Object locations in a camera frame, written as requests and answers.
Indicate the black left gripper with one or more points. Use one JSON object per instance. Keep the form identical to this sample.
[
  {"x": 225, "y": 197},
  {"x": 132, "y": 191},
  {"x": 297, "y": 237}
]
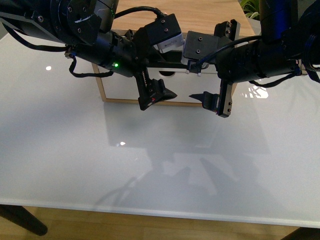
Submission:
[{"x": 150, "y": 91}]

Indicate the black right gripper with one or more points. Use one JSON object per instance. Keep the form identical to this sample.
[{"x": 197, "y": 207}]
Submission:
[{"x": 225, "y": 67}]

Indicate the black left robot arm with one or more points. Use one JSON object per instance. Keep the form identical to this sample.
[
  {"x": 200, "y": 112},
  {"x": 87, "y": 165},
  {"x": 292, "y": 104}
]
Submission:
[{"x": 83, "y": 29}]

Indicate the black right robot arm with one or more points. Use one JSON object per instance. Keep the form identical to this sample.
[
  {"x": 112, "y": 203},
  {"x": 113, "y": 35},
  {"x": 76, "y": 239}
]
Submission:
[{"x": 289, "y": 43}]

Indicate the wooden drawer cabinet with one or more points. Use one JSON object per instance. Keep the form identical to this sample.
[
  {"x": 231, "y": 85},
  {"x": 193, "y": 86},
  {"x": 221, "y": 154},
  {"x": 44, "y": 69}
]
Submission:
[{"x": 192, "y": 15}]

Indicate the spider plant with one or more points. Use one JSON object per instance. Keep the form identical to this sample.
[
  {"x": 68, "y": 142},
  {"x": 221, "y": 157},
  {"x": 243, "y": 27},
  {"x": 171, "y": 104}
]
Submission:
[{"x": 251, "y": 9}]

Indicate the black table leg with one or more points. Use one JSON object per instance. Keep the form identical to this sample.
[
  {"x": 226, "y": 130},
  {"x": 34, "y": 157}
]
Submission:
[{"x": 23, "y": 218}]

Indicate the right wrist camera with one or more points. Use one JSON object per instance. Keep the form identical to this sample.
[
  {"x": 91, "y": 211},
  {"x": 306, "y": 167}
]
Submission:
[{"x": 196, "y": 46}]

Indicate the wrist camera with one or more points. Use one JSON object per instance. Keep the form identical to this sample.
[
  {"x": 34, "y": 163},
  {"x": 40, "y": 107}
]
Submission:
[
  {"x": 165, "y": 34},
  {"x": 196, "y": 46}
]

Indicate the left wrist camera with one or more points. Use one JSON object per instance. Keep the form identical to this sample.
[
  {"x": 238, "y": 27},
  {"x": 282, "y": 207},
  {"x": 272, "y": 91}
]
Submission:
[{"x": 165, "y": 34}]

